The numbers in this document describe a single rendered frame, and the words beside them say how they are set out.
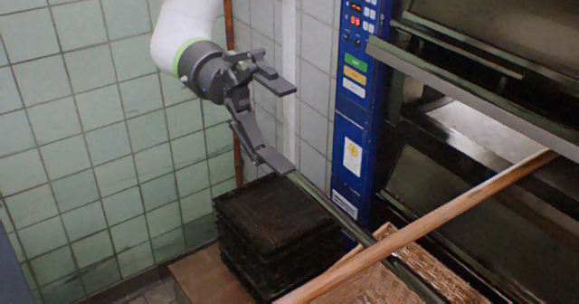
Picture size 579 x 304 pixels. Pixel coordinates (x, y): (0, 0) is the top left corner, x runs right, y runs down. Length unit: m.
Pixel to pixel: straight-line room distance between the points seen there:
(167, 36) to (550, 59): 0.69
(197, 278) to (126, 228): 0.63
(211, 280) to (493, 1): 1.16
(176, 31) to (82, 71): 0.97
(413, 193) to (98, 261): 1.40
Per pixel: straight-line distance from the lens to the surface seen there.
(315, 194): 1.14
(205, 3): 0.97
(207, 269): 1.80
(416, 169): 1.46
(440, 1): 1.23
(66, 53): 1.88
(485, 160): 1.30
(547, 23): 1.10
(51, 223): 2.19
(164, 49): 0.98
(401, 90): 1.38
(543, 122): 0.97
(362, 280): 1.65
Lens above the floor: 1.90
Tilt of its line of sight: 35 degrees down
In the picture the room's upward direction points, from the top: straight up
